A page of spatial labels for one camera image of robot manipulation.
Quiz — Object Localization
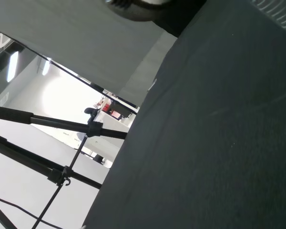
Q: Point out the black bench cloth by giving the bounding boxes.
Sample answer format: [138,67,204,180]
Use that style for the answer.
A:
[82,0,286,229]

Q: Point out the black tripod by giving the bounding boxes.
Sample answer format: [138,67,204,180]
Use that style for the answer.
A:
[0,104,129,229]

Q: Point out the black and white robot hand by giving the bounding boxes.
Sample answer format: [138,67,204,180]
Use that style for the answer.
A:
[250,0,286,38]

